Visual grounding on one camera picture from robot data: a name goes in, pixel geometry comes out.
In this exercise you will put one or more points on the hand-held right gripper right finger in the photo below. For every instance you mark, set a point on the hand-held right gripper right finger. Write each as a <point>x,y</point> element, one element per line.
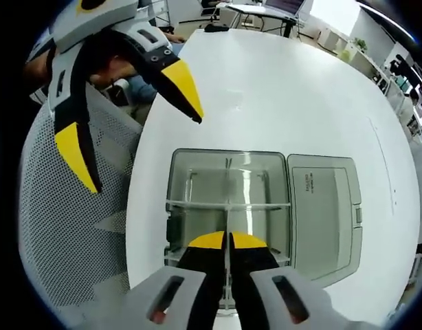
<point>255,278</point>

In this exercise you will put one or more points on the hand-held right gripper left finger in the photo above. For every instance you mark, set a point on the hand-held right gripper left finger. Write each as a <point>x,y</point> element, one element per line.
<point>200,282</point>

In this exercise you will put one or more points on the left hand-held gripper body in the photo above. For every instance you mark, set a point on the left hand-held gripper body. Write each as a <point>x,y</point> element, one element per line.
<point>101,17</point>

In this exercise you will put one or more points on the clear plastic guide fixture box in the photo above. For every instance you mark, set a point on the clear plastic guide fixture box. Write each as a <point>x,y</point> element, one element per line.
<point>324,223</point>

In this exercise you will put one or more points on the person's left hand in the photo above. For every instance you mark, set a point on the person's left hand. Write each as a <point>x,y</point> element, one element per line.
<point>114,67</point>

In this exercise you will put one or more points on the small black case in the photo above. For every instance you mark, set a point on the small black case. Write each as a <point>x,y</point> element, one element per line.
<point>216,28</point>

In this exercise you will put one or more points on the white mesh office chair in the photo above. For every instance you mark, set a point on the white mesh office chair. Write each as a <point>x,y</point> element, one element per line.
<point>60,223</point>

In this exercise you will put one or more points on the white standing desk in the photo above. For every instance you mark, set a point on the white standing desk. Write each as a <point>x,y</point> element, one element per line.
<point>252,8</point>

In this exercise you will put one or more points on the open laptop on stand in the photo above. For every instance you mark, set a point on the open laptop on stand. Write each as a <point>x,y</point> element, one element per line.
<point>286,5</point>

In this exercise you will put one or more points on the potted green plant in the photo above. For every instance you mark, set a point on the potted green plant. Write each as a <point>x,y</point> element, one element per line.
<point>361,44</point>

